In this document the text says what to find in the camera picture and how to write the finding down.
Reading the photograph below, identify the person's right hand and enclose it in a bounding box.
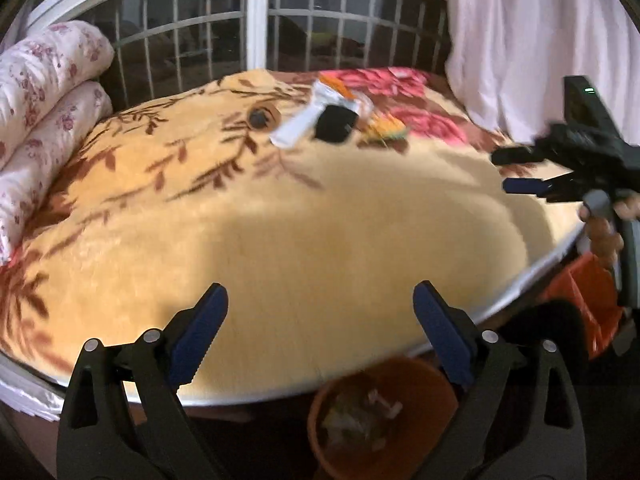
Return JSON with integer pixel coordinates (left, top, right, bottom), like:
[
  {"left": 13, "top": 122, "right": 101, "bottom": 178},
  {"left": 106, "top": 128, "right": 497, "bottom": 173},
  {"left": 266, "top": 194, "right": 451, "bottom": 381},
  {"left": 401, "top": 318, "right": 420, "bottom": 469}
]
[{"left": 580, "top": 196, "right": 640, "bottom": 267}]

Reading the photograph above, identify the metal window grille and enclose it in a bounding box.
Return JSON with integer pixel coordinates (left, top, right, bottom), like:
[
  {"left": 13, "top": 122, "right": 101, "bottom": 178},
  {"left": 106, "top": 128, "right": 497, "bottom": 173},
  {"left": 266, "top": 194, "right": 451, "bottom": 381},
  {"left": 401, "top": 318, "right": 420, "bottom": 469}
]
[{"left": 82, "top": 0, "right": 452, "bottom": 112}]

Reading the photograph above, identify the orange green crumpled wrapper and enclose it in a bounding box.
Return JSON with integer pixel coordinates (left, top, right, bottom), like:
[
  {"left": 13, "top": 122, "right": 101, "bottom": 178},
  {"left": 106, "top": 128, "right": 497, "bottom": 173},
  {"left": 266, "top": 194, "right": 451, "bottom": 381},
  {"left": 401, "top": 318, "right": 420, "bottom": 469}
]
[{"left": 361, "top": 114, "right": 409, "bottom": 147}]

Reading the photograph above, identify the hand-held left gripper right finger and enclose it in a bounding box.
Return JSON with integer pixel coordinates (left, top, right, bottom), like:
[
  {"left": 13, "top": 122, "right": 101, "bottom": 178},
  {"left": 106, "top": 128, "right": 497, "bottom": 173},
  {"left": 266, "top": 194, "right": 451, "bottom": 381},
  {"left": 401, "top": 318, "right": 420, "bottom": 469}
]
[{"left": 412, "top": 281, "right": 587, "bottom": 480}]

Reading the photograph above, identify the orange plastic bag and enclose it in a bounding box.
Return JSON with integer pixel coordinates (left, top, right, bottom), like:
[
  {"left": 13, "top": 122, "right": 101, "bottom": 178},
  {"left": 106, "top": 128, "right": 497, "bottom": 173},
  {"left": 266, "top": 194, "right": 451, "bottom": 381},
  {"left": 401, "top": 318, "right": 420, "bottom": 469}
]
[{"left": 542, "top": 252, "right": 627, "bottom": 362}]

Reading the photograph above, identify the orange plastic bucket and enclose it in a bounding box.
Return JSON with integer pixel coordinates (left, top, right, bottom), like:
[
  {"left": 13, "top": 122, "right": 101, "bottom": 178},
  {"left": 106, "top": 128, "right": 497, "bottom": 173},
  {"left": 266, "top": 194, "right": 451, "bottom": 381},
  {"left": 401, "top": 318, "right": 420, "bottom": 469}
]
[{"left": 307, "top": 356, "right": 462, "bottom": 480}]

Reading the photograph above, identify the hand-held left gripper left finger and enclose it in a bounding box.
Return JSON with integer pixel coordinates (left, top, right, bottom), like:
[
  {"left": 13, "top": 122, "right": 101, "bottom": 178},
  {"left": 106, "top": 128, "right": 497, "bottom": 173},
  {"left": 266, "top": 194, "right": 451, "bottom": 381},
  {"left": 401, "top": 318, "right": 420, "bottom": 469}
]
[{"left": 56, "top": 282, "right": 231, "bottom": 480}]

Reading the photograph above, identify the yellow floral plush blanket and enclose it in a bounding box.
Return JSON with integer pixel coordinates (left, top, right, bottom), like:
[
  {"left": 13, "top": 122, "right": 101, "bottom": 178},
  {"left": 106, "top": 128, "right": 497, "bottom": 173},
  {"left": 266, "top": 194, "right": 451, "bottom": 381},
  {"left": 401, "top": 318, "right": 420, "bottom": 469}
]
[{"left": 0, "top": 66, "right": 587, "bottom": 407}]

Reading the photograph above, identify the brown tape roll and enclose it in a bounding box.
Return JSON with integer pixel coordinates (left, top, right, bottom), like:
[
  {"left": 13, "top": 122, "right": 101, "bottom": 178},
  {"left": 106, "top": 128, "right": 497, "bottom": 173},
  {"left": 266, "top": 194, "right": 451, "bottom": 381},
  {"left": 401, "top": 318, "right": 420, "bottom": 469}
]
[{"left": 246, "top": 103, "right": 282, "bottom": 131}]

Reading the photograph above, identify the black cloth pouch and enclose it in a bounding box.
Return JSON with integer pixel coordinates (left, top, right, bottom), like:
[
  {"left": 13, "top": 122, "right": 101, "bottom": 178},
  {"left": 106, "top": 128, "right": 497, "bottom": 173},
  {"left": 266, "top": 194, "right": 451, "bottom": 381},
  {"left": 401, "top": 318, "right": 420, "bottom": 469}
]
[{"left": 313, "top": 104, "right": 359, "bottom": 144}]

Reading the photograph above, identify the white window frame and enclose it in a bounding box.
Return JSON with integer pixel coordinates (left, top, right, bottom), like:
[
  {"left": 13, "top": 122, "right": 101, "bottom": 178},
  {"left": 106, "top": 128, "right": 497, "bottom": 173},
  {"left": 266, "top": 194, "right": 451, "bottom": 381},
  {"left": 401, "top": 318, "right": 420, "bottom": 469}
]
[{"left": 25, "top": 0, "right": 451, "bottom": 72}]

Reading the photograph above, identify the white curtain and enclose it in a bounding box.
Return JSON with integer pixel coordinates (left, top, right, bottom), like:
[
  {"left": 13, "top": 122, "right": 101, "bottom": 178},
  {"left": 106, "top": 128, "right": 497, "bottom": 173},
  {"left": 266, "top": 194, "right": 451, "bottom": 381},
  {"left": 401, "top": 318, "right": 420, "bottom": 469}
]
[{"left": 444, "top": 0, "right": 640, "bottom": 147}]

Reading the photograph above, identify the white sachet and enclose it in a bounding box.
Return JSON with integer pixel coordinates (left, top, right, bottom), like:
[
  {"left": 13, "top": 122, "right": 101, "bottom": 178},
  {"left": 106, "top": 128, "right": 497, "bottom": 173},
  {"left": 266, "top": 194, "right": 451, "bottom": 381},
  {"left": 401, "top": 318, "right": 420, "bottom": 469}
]
[{"left": 270, "top": 104, "right": 327, "bottom": 149}]

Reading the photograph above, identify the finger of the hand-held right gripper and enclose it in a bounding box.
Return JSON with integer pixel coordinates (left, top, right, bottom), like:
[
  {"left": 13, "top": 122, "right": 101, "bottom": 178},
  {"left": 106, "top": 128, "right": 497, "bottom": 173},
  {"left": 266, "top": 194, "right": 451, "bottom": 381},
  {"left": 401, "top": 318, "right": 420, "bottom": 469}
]
[
  {"left": 502, "top": 172, "right": 586, "bottom": 204},
  {"left": 491, "top": 145, "right": 548, "bottom": 167}
]

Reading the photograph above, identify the white pink floral quilt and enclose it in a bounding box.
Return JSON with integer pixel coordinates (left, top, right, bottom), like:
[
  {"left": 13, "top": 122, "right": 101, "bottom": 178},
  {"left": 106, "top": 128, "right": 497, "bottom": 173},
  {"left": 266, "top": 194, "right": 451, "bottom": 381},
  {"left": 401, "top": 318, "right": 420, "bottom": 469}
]
[{"left": 0, "top": 21, "right": 116, "bottom": 266}]

